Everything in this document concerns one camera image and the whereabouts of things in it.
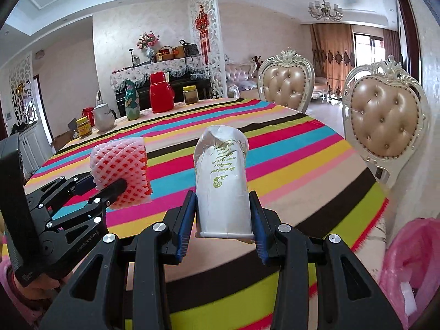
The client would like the green patterned vase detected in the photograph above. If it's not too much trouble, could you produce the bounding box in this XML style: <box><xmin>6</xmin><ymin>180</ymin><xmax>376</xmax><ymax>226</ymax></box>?
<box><xmin>124</xmin><ymin>80</ymin><xmax>141</xmax><ymax>121</ymax></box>

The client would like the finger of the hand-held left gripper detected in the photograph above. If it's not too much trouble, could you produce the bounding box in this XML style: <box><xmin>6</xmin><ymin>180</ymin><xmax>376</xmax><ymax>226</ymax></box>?
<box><xmin>26</xmin><ymin>175</ymin><xmax>95</xmax><ymax>211</ymax></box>
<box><xmin>45</xmin><ymin>178</ymin><xmax>128</xmax><ymax>234</ymax></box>

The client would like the blue white vase with flowers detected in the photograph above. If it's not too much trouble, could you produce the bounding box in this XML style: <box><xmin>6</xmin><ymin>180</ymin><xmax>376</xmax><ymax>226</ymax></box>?
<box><xmin>137</xmin><ymin>31</ymin><xmax>160</xmax><ymax>63</ymax></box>

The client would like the black upright piano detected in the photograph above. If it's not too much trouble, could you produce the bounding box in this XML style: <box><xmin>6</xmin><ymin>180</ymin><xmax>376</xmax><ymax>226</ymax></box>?
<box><xmin>115</xmin><ymin>77</ymin><xmax>212</xmax><ymax>117</ymax></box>

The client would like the yellow label glass jar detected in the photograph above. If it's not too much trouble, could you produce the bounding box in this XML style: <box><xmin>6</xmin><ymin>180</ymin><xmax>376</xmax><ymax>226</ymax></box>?
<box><xmin>76</xmin><ymin>117</ymin><xmax>92</xmax><ymax>139</ymax></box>

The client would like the cream chaise lounge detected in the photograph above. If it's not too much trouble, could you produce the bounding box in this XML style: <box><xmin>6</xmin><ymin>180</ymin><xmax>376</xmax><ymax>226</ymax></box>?
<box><xmin>311</xmin><ymin>76</ymin><xmax>344</xmax><ymax>104</ymax></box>

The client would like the white lattice screen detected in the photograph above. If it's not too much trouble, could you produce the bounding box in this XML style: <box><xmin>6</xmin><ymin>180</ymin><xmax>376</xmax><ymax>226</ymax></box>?
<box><xmin>188</xmin><ymin>0</ymin><xmax>229</xmax><ymax>98</ymax></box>
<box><xmin>9</xmin><ymin>55</ymin><xmax>33</xmax><ymax>134</ymax></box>

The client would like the tufted beige ornate chair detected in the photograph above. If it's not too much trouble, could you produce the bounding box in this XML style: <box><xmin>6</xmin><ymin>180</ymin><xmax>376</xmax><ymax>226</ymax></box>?
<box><xmin>342</xmin><ymin>55</ymin><xmax>430</xmax><ymax>189</ymax></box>
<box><xmin>258</xmin><ymin>50</ymin><xmax>315</xmax><ymax>114</ymax></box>

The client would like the low white cabinet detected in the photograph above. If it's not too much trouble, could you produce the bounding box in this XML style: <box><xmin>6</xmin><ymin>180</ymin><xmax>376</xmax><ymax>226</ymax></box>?
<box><xmin>10</xmin><ymin>124</ymin><xmax>56</xmax><ymax>179</ymax></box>

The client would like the cardboard box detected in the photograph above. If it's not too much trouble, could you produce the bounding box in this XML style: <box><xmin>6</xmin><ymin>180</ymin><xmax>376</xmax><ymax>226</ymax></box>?
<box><xmin>55</xmin><ymin>119</ymin><xmax>78</xmax><ymax>148</ymax></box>

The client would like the dark plain curtain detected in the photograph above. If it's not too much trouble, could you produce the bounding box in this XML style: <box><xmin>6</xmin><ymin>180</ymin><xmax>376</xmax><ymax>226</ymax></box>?
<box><xmin>383</xmin><ymin>29</ymin><xmax>403</xmax><ymax>62</ymax></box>

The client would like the red knot wall ornament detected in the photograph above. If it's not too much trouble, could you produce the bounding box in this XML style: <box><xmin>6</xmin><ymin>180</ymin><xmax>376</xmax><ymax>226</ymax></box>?
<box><xmin>195</xmin><ymin>4</ymin><xmax>211</xmax><ymax>66</ymax></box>

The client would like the dark content glass jar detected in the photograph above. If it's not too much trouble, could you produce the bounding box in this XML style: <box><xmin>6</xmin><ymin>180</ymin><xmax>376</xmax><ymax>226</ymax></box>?
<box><xmin>183</xmin><ymin>86</ymin><xmax>199</xmax><ymax>105</ymax></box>

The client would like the dark wooden door frame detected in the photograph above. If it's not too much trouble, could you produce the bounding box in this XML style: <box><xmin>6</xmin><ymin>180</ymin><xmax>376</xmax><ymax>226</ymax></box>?
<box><xmin>392</xmin><ymin>0</ymin><xmax>422</xmax><ymax>83</ymax></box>

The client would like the floral lace piano cover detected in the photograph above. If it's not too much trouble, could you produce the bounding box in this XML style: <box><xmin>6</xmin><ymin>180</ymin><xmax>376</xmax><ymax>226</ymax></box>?
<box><xmin>110</xmin><ymin>57</ymin><xmax>210</xmax><ymax>90</ymax></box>

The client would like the pink tufted sofa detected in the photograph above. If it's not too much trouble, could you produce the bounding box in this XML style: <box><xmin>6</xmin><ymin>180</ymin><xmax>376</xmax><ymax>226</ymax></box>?
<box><xmin>225</xmin><ymin>60</ymin><xmax>258</xmax><ymax>98</ymax></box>

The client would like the pink plastic bag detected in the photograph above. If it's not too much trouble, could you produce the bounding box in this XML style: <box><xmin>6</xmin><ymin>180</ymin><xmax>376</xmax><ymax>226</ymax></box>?
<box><xmin>378</xmin><ymin>217</ymin><xmax>440</xmax><ymax>329</ymax></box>

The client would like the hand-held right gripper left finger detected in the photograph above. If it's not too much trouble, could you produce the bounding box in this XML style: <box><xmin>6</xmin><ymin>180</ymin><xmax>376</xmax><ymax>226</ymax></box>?
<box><xmin>37</xmin><ymin>190</ymin><xmax>196</xmax><ymax>330</ymax></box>

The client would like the brown patterned curtain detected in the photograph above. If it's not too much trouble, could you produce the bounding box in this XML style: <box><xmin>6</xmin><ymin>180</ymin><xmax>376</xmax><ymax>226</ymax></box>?
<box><xmin>310</xmin><ymin>24</ymin><xmax>354</xmax><ymax>90</ymax></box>

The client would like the fruit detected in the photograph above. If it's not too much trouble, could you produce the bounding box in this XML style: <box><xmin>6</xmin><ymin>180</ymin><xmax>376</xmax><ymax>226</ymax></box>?
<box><xmin>89</xmin><ymin>137</ymin><xmax>153</xmax><ymax>208</ymax></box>

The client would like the dark handbag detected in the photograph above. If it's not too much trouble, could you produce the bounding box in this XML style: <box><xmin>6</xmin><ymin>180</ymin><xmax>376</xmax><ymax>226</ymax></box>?
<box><xmin>179</xmin><ymin>39</ymin><xmax>199</xmax><ymax>56</ymax></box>

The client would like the person's left hand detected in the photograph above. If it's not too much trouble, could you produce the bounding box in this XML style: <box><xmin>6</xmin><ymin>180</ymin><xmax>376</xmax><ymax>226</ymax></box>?
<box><xmin>25</xmin><ymin>276</ymin><xmax>62</xmax><ymax>293</ymax></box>

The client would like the striped colourful tablecloth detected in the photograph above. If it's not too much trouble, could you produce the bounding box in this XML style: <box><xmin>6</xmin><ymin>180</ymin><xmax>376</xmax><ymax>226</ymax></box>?
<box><xmin>26</xmin><ymin>98</ymin><xmax>389</xmax><ymax>330</ymax></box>

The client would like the red thermos jug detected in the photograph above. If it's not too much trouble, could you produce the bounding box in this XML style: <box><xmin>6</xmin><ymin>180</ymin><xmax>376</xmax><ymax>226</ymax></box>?
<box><xmin>149</xmin><ymin>71</ymin><xmax>174</xmax><ymax>113</ymax></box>

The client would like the chandelier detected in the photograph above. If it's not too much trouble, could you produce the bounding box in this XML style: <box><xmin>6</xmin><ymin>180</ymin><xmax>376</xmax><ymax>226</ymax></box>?
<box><xmin>307</xmin><ymin>0</ymin><xmax>343</xmax><ymax>21</ymax></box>

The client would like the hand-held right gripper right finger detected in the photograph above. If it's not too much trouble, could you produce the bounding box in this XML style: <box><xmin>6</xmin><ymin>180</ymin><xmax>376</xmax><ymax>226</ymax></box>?
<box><xmin>249</xmin><ymin>191</ymin><xmax>403</xmax><ymax>330</ymax></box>

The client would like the window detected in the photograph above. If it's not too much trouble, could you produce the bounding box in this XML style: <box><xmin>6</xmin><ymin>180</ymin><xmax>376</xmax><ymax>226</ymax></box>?
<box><xmin>354</xmin><ymin>34</ymin><xmax>384</xmax><ymax>66</ymax></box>

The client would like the white ceramic jug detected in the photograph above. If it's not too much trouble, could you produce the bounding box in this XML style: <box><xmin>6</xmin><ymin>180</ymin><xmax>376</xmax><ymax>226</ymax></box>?
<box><xmin>93</xmin><ymin>103</ymin><xmax>115</xmax><ymax>132</ymax></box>

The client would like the white paper cup green print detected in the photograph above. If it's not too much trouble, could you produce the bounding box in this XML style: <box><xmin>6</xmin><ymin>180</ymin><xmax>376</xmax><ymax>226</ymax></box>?
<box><xmin>193</xmin><ymin>125</ymin><xmax>255</xmax><ymax>241</ymax></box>

